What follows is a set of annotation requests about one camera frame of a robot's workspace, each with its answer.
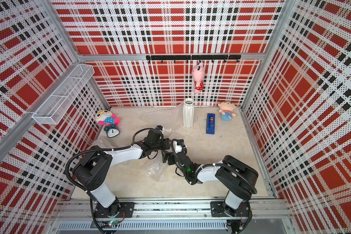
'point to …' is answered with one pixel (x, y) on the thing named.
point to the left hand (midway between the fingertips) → (171, 141)
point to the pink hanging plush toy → (198, 73)
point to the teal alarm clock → (111, 130)
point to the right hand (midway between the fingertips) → (169, 150)
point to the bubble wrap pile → (171, 120)
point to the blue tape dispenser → (210, 123)
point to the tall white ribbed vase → (188, 112)
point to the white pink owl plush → (106, 117)
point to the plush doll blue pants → (227, 108)
